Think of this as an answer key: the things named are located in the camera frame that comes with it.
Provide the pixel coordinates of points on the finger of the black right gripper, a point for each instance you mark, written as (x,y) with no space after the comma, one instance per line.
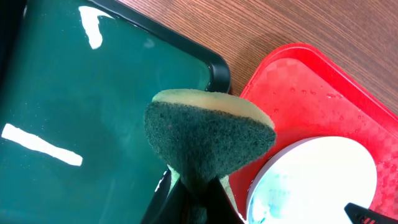
(360,215)

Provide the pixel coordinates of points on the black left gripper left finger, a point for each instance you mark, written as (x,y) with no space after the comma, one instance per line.
(168,204)

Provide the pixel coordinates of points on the light blue plate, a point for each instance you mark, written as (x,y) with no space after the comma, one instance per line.
(311,181)

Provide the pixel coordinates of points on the green yellow sponge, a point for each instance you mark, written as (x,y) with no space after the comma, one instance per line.
(203,135)

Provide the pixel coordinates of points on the black tray with green water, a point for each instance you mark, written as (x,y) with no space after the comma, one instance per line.
(73,98)

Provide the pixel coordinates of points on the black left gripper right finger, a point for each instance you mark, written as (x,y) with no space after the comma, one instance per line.
(219,209)

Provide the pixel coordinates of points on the red plastic tray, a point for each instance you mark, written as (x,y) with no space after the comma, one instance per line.
(307,95)

